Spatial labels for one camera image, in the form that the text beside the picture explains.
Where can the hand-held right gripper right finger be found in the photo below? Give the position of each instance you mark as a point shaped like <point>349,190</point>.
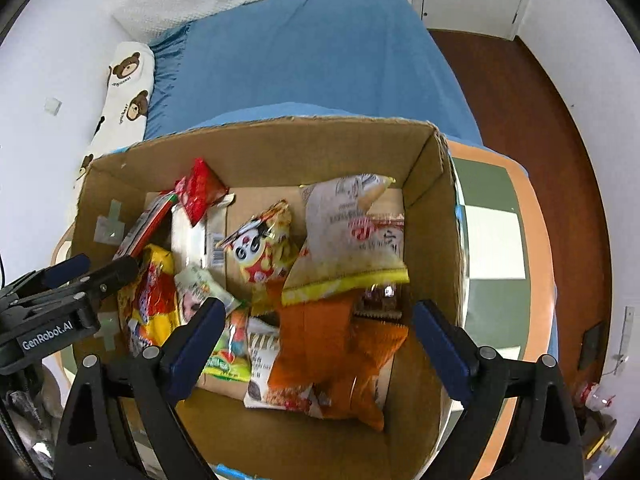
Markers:
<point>441,350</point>

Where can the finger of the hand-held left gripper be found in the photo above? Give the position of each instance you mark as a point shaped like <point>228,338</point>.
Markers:
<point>62,270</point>
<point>110,277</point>

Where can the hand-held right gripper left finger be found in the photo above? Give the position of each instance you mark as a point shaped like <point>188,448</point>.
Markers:
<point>200,345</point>

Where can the green fruit candy bag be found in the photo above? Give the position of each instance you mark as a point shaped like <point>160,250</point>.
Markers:
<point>235,350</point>

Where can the yellow instant noodle packet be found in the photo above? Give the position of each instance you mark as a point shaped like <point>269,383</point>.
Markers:
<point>152,300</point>

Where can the red white striped packet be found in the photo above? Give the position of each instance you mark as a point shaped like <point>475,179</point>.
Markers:
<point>142,225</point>

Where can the white cookie snack packet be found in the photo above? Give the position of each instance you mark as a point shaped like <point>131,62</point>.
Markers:
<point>260,360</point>

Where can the orange snack packet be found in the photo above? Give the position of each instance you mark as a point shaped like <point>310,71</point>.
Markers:
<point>325,350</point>

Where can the cardboard box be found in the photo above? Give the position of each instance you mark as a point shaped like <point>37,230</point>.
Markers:
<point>325,155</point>

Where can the white green snack packet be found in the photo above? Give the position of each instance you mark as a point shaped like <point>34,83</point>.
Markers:
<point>200,285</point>

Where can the brown clear snack packet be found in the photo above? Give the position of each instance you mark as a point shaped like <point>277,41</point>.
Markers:
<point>382,300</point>

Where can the white barcode packet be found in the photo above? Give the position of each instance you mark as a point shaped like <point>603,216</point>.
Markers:
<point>192,240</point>

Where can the crumpled plastic bag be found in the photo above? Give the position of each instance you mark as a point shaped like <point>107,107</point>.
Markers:
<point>32,425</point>

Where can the yellow panda snack packet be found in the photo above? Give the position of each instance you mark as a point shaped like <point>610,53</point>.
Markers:
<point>265,250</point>

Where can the green white checkered tablecloth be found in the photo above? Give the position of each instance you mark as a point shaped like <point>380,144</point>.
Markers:
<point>492,240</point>

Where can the small red snack packet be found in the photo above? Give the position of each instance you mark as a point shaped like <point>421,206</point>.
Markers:
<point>200,190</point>

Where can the beige yellow snack bag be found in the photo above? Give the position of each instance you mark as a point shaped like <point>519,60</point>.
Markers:
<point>345,240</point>

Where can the clear plastic bottle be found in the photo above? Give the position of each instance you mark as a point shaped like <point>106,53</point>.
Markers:
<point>597,395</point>

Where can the white bear print pillow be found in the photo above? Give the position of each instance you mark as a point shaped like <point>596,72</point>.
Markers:
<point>125,90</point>

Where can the blue bed sheet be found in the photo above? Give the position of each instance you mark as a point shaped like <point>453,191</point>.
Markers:
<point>310,55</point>

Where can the small white wall hook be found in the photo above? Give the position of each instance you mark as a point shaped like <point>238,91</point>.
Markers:
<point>53,106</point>

